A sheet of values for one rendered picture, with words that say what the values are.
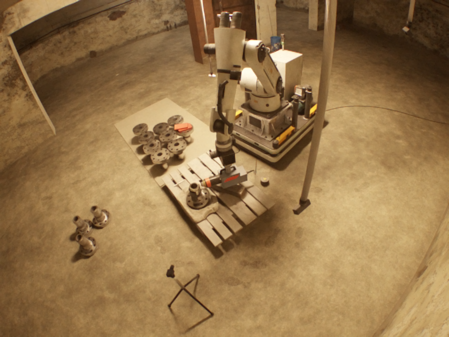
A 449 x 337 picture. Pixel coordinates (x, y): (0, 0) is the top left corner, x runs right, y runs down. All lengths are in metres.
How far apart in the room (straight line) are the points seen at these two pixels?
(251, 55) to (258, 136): 1.35
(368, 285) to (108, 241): 2.88
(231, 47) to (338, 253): 2.19
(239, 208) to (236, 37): 1.69
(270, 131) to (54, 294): 3.37
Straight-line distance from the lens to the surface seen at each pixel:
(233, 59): 2.06
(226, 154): 2.27
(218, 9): 6.44
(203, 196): 2.70
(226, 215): 2.60
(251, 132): 3.23
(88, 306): 2.89
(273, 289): 2.40
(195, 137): 3.79
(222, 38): 2.10
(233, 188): 2.69
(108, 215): 3.24
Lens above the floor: 2.31
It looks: 46 degrees down
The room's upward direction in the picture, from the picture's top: 9 degrees counter-clockwise
